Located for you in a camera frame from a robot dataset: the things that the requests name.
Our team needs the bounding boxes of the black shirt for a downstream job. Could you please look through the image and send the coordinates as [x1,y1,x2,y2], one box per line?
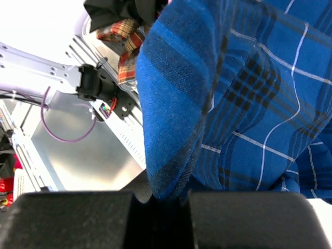
[84,0,169,32]

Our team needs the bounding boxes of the white slotted cable duct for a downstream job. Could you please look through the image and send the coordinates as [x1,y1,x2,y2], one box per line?
[105,113,146,170]

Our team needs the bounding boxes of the aluminium front rail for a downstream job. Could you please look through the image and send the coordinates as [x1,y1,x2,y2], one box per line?
[69,35,142,125]

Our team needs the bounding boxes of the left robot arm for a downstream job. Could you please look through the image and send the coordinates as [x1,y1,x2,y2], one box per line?
[1,43,119,107]

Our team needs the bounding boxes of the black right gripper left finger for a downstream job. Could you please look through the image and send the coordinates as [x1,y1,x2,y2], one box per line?
[1,178,156,248]

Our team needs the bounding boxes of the red plaid shirt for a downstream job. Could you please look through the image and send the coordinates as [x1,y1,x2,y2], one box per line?
[96,19,145,86]

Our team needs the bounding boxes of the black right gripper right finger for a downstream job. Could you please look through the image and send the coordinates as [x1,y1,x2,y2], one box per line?
[178,191,330,248]

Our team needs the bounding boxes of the purple floor cable left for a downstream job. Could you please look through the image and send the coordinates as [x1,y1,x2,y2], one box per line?
[40,87,97,143]

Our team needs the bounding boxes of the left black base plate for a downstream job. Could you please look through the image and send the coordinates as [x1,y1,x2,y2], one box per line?
[98,90,136,120]

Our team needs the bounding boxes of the grey plastic bin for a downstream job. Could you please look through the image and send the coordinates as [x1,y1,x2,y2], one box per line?
[81,15,146,89]

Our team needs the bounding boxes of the blue shirt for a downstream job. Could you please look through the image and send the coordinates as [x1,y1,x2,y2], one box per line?
[136,1,331,202]

